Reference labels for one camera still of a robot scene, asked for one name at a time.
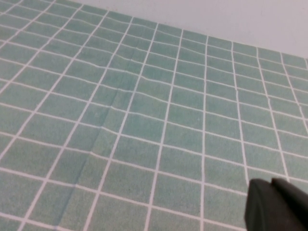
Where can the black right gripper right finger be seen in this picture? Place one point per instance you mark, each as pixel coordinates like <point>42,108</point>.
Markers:
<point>293,207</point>

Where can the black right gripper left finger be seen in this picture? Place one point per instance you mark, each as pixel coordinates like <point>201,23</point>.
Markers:
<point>261,209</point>

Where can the green white checked tablecloth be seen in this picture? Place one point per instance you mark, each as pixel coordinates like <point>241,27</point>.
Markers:
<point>144,120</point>

